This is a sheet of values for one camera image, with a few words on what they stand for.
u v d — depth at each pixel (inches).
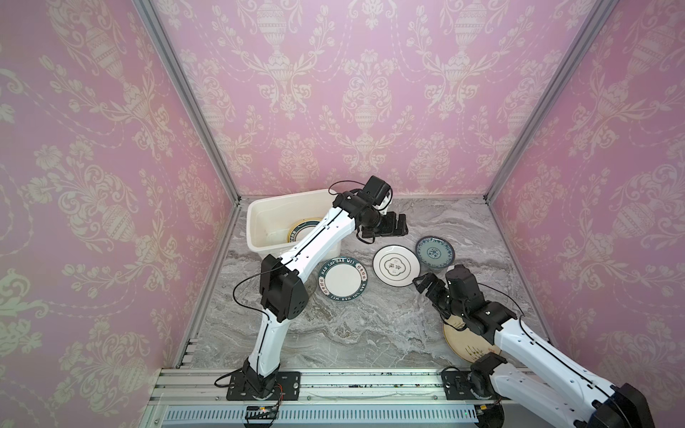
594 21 27.6
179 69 32.0
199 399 29.1
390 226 28.7
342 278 37.4
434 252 40.5
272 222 40.6
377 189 25.5
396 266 38.6
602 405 15.9
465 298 24.2
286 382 29.4
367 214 23.7
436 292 29.0
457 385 28.8
